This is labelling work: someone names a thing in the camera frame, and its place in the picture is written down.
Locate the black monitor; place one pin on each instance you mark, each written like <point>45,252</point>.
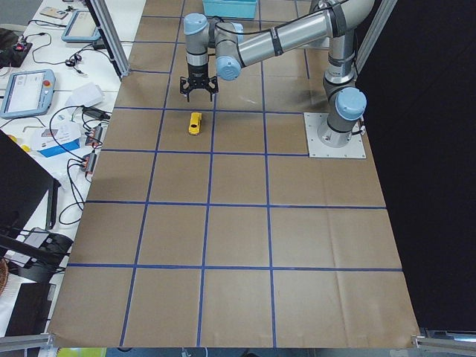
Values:
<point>24,184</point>

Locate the blue teach pendant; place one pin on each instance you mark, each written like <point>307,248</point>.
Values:
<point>28,93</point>
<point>81,28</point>

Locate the brown paper grid mat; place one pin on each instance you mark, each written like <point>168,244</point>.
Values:
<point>234,237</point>

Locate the teal plastic storage bin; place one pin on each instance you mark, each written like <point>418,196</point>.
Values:
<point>242,9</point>

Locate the blue and white box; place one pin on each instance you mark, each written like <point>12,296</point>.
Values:
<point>57,140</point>

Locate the far blue teach pendant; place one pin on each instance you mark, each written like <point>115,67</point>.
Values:
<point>81,28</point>

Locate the yellow toy beetle car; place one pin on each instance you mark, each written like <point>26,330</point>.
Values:
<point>194,127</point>

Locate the black power adapter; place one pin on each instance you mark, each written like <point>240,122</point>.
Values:
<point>96,113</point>

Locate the aluminium frame post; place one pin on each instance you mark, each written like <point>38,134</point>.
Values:
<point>103,20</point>

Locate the near blue teach pendant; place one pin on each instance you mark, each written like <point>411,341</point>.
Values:
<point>28,93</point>

